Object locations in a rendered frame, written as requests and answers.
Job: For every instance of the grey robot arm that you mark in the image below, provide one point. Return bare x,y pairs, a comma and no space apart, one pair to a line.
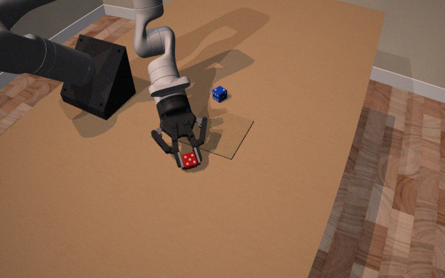
38,56

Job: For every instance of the blue die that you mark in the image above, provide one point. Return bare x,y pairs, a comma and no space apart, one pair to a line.
219,94

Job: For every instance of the tan square mat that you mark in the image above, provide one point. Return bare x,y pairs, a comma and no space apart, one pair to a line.
224,133

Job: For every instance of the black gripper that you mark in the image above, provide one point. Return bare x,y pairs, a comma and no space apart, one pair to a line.
177,120

